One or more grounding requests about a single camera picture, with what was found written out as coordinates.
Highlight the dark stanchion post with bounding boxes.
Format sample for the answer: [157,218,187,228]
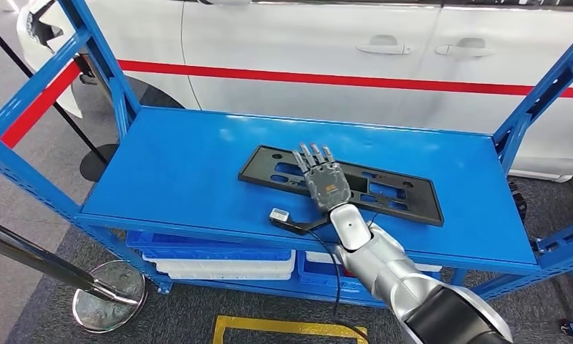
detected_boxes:
[75,54,100,87]

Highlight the chrome stanchion post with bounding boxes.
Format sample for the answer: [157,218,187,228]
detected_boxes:
[0,216,148,333]

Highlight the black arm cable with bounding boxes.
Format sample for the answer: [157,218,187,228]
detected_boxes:
[309,230,370,344]

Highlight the black plastic car part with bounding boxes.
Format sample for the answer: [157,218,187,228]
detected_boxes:
[238,144,445,227]

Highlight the black ribbed plastic object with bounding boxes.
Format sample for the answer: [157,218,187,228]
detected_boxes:
[506,180,527,224]

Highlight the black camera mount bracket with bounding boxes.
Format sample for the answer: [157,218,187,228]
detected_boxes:
[269,214,334,237]

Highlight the red barrier belt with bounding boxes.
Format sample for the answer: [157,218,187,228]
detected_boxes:
[0,62,82,181]
[117,59,573,100]

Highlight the thin black stanchion pole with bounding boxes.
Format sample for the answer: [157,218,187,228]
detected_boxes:
[0,16,121,183]

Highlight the white car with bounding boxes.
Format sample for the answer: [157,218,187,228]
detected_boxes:
[16,0,573,183]

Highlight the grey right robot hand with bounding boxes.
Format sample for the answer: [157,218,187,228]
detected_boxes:
[292,142,353,213]

